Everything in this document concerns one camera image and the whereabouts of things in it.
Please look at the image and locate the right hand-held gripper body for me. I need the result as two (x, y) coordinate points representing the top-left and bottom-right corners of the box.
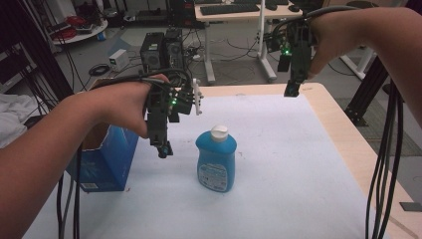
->
(265, 15), (315, 84)

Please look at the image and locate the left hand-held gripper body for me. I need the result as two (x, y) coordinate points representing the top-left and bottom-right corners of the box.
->
(141, 68), (204, 147)

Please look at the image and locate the blue bottle with white cap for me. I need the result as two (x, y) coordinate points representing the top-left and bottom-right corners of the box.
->
(194, 124), (238, 194)

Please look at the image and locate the person's left hand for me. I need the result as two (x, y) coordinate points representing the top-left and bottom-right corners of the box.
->
(89, 73), (170, 139)

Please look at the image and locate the person's right hand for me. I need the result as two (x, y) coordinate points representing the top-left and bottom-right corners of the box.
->
(307, 6), (380, 81)

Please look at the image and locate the black computer tower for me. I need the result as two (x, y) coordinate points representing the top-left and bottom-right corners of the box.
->
(163, 27), (185, 72)
(139, 31), (166, 73)

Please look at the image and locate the white-legged wooden desk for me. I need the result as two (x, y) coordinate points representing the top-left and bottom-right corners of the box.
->
(193, 0), (305, 85)

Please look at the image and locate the blue cardboard box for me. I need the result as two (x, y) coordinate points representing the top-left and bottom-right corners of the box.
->
(65, 78), (140, 193)

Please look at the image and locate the small white power box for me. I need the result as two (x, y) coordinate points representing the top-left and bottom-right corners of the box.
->
(107, 48), (130, 73)

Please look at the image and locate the white table mat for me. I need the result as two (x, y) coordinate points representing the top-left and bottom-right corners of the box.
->
(22, 94), (393, 239)

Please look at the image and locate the black keyboard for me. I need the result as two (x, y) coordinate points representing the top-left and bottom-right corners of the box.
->
(199, 2), (261, 16)

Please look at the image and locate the round white table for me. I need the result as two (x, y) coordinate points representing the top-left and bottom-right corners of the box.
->
(49, 18), (109, 46)

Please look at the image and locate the dark metal rack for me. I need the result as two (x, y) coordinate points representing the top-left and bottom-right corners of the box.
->
(0, 0), (75, 111)

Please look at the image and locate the white cloth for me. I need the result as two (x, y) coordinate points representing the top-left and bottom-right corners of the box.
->
(0, 93), (43, 149)

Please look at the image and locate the coiled black cable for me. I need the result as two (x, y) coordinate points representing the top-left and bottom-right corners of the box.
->
(88, 63), (111, 78)

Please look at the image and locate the black metal frame stand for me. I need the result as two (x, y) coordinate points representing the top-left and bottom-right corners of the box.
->
(343, 55), (390, 127)

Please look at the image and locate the black cable bundle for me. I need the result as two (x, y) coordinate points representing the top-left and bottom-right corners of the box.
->
(55, 68), (194, 239)
(271, 4), (405, 239)

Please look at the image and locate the red cable coil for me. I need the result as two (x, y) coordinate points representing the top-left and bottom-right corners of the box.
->
(65, 15), (89, 28)

